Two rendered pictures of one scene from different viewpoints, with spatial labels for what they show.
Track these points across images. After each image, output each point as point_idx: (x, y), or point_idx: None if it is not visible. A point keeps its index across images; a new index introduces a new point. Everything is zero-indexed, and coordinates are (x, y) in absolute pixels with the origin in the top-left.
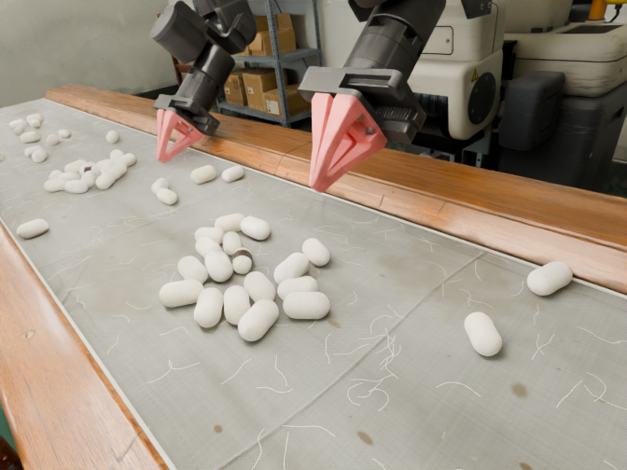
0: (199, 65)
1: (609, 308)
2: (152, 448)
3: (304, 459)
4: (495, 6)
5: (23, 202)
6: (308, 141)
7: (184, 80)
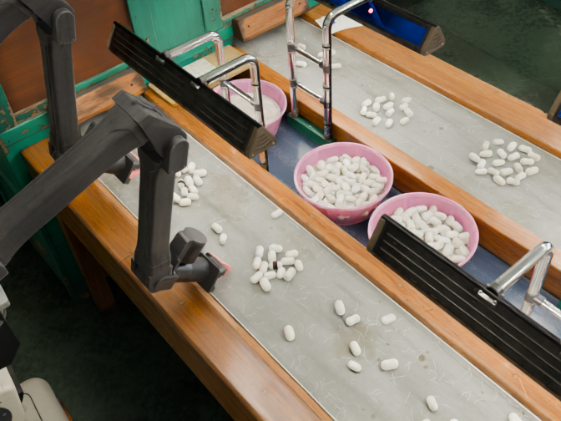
0: None
1: None
2: (198, 136)
3: None
4: None
5: (306, 246)
6: (133, 256)
7: (197, 260)
